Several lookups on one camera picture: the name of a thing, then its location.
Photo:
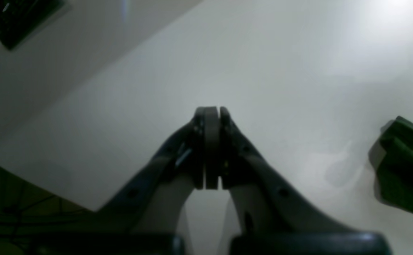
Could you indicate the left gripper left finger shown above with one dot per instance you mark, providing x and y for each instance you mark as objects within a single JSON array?
[{"x": 142, "y": 218}]

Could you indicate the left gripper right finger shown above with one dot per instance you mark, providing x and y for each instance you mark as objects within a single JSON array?
[{"x": 274, "y": 217}]

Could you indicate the dark green t-shirt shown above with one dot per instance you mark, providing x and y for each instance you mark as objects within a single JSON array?
[{"x": 391, "y": 156}]

